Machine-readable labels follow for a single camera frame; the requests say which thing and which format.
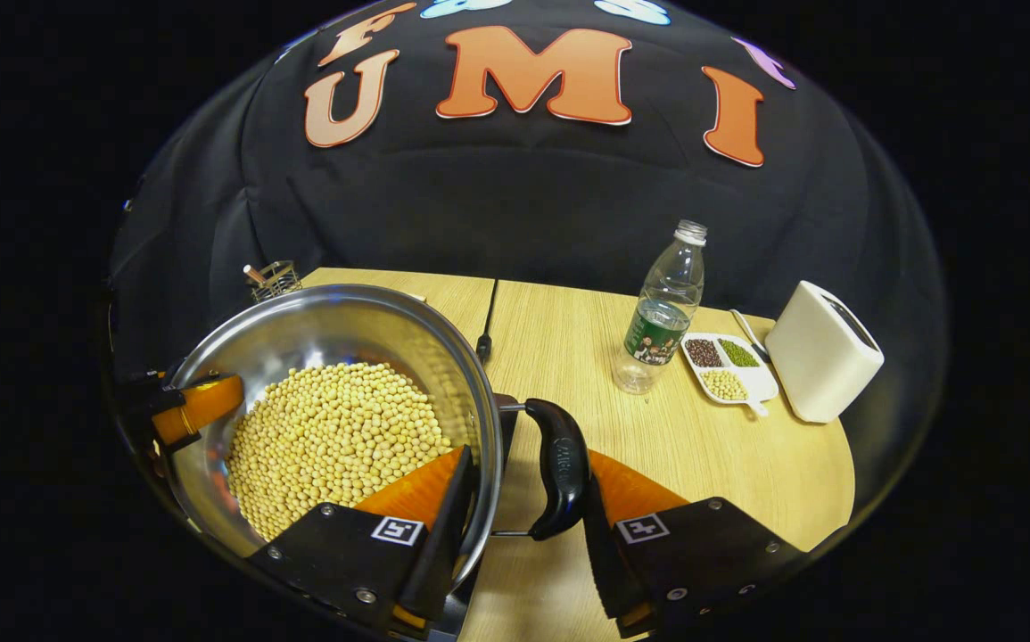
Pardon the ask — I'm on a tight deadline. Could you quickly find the steel pot with black handle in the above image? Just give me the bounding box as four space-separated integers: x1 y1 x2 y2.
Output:
162 284 591 594

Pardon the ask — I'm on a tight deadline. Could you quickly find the white toaster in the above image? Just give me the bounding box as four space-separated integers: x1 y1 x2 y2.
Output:
764 281 886 424

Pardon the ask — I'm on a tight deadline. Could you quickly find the pile of soybeans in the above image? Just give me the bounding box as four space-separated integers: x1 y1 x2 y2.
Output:
225 361 453 542

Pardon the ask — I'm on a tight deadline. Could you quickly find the white divided plate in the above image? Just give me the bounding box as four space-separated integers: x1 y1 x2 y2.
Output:
680 332 780 418

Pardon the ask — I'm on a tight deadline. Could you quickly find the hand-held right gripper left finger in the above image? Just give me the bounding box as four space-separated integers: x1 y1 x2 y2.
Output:
245 444 477 636

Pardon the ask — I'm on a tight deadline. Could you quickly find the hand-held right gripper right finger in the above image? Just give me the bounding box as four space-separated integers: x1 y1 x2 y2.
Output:
580 449 808 639

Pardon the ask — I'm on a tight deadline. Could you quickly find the black backdrop cloth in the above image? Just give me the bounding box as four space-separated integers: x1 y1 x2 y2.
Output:
109 0 948 384

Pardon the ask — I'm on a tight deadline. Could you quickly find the clear plastic water bottle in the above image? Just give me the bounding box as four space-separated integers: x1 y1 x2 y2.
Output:
613 219 709 396

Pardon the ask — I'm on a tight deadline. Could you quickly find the metal wire rack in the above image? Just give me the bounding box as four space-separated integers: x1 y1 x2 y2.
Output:
243 259 304 302

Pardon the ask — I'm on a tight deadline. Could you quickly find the small yellow beans heap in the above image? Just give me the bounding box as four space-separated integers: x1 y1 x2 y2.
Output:
700 369 749 401

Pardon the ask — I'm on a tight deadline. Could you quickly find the black power cable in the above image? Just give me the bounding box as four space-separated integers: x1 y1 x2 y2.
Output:
474 278 500 366

